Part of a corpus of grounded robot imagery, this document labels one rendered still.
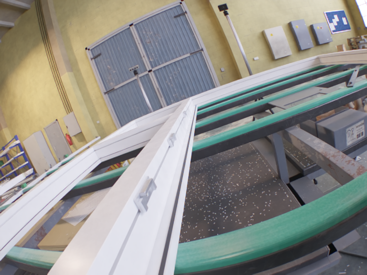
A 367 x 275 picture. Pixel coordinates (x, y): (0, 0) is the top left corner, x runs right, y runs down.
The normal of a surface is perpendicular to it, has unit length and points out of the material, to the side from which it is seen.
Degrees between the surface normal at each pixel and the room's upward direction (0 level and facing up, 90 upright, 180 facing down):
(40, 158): 90
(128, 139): 90
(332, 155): 0
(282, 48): 90
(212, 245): 0
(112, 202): 0
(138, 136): 90
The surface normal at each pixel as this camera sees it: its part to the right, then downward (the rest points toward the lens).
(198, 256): -0.37, -0.90
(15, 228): 0.92, -0.33
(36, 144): -0.09, 0.29
